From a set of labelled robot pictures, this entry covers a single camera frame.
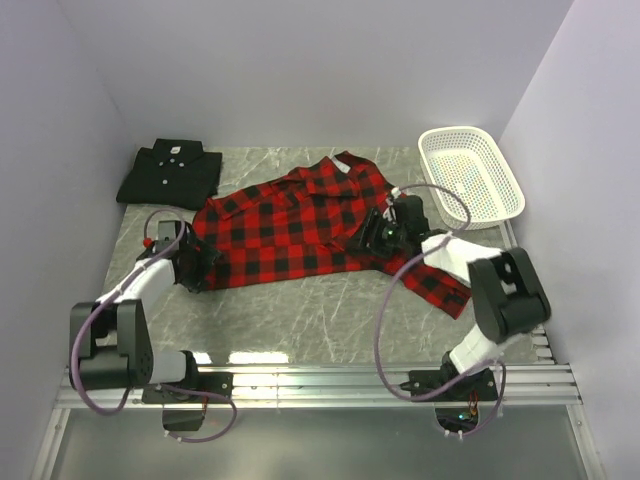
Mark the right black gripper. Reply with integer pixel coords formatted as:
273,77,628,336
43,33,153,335
346,208,408,260

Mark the red black plaid shirt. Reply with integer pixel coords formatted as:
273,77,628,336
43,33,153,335
189,150,471,320

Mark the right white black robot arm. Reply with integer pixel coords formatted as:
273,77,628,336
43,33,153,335
349,195,551,400

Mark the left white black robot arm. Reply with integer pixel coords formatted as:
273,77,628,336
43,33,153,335
69,220,222,402

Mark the folded black button shirt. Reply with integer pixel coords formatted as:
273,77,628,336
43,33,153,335
116,139,223,211

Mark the white plastic mesh basket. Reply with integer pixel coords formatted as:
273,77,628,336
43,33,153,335
418,126,526,230

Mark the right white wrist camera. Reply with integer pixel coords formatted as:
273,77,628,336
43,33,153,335
382,187,402,223

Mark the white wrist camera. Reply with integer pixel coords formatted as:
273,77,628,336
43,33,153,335
140,237,157,259
382,187,402,223

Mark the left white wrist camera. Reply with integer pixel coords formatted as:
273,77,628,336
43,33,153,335
140,237,157,259

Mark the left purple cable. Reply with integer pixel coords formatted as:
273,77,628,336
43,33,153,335
69,209,238,443

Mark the purple cable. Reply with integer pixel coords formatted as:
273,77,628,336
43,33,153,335
373,183,505,438
69,209,238,443

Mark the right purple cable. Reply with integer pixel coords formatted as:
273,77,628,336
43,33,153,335
373,183,505,438

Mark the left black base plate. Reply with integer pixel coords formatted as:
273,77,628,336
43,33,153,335
141,372,234,405

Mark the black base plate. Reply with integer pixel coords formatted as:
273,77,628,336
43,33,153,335
141,372,234,405
399,369,498,402

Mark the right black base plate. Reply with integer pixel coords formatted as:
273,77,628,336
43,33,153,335
399,369,498,402

